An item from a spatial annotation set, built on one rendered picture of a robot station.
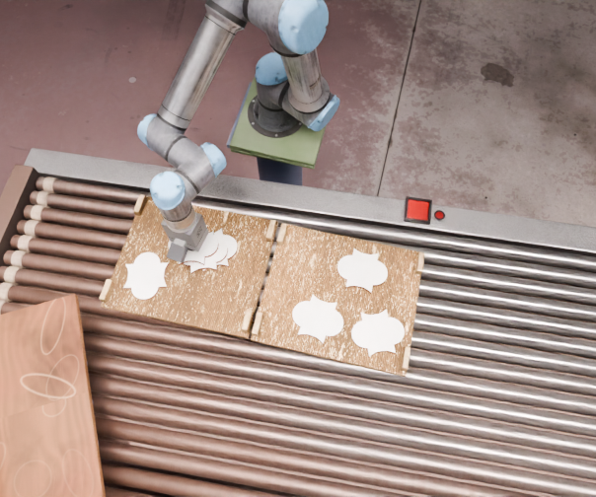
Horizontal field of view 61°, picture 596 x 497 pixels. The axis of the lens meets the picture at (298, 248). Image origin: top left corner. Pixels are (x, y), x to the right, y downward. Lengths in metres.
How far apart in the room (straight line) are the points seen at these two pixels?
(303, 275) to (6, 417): 0.78
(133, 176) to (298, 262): 0.58
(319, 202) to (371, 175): 1.17
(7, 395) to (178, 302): 0.44
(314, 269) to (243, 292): 0.20
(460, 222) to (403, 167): 1.20
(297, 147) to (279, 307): 0.54
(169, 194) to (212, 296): 0.37
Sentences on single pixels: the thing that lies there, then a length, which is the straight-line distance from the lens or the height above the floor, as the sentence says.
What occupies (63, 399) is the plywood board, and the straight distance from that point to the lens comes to 1.34.
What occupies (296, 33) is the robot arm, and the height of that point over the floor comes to 1.49.
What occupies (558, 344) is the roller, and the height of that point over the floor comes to 0.92.
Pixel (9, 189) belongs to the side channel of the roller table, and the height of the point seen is 0.95.
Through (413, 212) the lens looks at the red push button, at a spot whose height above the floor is 0.93.
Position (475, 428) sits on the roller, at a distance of 1.40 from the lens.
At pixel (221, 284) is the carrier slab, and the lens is 1.41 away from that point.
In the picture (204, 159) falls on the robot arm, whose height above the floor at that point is 1.26.
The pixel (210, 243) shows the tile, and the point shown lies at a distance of 1.43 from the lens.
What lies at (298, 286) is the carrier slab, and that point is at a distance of 1.39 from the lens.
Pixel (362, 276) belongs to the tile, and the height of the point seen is 0.95.
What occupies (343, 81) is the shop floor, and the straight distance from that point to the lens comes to 3.03.
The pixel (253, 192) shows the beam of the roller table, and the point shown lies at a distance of 1.55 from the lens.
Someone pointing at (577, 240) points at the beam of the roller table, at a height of 0.91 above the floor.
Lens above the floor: 2.25
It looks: 66 degrees down
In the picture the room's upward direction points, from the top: 1 degrees counter-clockwise
